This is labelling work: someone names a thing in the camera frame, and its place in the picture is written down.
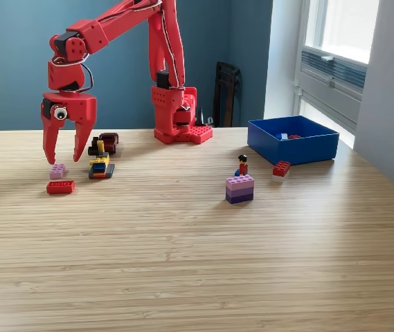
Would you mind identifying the pink lego brick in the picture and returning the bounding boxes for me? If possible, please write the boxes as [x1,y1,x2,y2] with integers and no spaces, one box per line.
[49,163,69,180]

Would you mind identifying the yellow black toy digger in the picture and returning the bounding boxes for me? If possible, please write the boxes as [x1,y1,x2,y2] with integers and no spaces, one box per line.
[87,136,116,180]

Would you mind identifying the red lego brick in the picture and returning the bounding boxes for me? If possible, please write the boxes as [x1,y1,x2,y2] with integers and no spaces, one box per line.
[46,180,76,195]

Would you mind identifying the blue plastic bin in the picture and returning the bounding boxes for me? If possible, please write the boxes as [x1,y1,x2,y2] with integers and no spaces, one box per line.
[247,115,341,166]

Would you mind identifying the red lego toy figure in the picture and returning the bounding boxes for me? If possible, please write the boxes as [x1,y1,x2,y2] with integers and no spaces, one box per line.
[234,154,250,177]

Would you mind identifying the dark red toy car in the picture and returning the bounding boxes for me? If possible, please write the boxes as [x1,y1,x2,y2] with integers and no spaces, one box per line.
[98,132,119,156]

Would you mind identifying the pink purple brick stack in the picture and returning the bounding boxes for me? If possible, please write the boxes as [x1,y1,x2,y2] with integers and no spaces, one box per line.
[225,174,255,205]

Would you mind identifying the red brick on white brick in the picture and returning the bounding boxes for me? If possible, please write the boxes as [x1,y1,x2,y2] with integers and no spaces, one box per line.
[272,160,292,183]

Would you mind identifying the grey window vent grille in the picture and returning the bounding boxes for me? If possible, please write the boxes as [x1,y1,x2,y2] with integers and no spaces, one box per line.
[301,48,368,90]

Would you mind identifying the white window frame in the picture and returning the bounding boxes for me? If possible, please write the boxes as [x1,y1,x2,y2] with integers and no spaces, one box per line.
[302,0,380,65]

